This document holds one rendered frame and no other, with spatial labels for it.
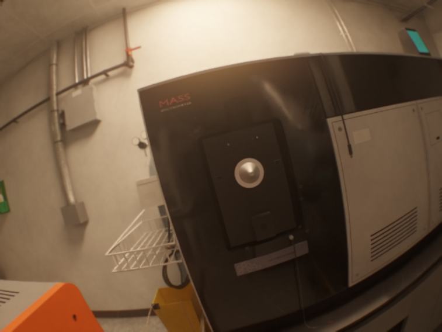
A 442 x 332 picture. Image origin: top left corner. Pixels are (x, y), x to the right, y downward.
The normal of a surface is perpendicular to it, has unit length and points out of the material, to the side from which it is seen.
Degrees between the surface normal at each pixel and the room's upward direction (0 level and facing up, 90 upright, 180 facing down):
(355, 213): 90
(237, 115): 90
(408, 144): 90
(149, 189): 90
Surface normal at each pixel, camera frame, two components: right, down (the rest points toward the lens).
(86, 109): 0.06, 0.03
